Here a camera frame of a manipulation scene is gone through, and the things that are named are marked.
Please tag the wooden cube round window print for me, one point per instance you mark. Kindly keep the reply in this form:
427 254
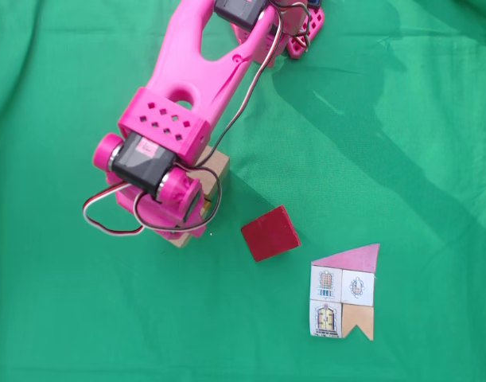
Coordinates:
181 240

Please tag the red triangular roof block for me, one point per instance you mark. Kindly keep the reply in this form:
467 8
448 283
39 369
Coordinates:
270 232

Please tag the paper house picture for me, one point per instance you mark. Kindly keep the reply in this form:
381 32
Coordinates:
326 286

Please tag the yellow notched wooden block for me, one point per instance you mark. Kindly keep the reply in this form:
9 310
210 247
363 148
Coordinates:
207 205

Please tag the wooden cube balcony window print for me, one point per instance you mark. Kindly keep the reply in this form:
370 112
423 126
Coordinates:
216 167

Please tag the green cloth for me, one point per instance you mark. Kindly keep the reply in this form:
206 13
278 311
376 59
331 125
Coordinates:
67 318

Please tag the blue clamp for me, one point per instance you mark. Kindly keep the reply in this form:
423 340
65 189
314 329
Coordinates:
314 2

